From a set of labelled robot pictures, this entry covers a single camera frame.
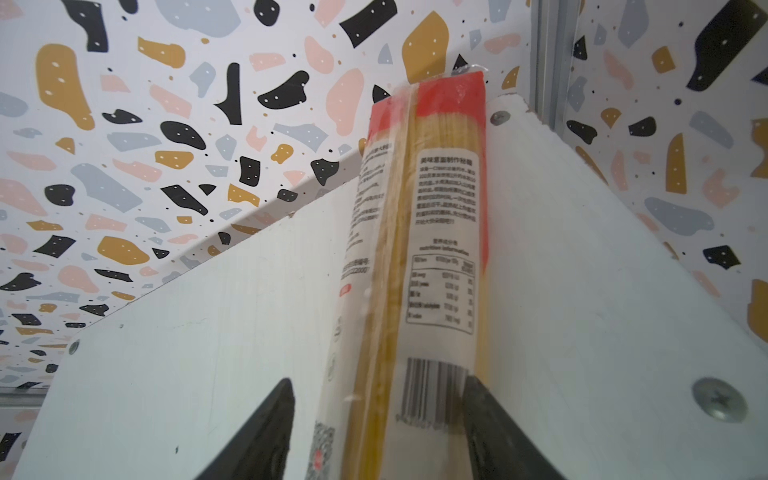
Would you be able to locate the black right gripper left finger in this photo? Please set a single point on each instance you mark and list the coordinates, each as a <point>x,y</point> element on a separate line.
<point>260,448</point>

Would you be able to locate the white two-tier shelf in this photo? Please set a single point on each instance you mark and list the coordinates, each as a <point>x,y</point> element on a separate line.
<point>603,348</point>

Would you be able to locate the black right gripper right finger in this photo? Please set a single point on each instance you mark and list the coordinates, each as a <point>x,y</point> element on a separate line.
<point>498,448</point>

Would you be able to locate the red spaghetti package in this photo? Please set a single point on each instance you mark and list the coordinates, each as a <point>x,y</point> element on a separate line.
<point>410,309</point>

